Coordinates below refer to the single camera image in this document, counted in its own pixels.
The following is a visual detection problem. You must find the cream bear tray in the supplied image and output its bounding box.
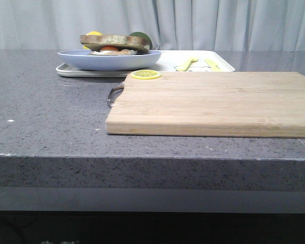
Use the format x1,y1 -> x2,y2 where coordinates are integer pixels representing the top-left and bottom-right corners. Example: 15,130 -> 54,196
56,50 -> 235,78

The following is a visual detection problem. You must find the wooden cutting board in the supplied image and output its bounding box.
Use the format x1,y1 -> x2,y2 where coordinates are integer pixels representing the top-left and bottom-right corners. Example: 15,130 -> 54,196
106,72 -> 305,138

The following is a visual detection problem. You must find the grey curtain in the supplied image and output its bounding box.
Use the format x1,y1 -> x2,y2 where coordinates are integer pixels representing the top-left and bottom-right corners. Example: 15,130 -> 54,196
0,1 -> 305,51

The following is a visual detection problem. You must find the bread slice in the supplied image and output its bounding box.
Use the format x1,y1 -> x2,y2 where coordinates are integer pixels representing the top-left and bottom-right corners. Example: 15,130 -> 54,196
89,49 -> 138,56
79,35 -> 150,53

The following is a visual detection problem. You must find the yellow plastic knife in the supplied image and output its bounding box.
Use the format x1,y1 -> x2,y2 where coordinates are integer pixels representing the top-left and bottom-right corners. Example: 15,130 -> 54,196
204,59 -> 222,72

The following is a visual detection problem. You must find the metal cutting board handle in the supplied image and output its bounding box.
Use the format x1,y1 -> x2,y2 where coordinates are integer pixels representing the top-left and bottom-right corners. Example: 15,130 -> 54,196
107,82 -> 124,107

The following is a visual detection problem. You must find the yellow plastic fork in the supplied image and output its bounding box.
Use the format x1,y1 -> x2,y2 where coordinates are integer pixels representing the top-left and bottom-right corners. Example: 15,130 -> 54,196
175,56 -> 198,72

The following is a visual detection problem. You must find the light blue round plate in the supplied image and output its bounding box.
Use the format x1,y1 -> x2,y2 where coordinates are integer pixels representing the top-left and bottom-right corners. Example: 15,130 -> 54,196
58,49 -> 161,71

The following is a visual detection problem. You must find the fried egg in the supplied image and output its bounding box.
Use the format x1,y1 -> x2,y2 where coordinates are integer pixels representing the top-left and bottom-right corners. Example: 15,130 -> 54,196
90,45 -> 138,55

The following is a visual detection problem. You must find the green lime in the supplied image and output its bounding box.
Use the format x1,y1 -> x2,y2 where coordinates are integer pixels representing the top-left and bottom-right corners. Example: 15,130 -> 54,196
129,32 -> 153,50

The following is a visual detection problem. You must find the lemon slice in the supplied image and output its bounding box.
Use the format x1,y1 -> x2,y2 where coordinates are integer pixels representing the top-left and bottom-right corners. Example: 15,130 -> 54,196
130,69 -> 161,80

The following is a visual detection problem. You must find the left yellow lemon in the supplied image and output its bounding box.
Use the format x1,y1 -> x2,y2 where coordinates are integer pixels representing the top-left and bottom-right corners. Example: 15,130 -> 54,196
82,31 -> 102,49

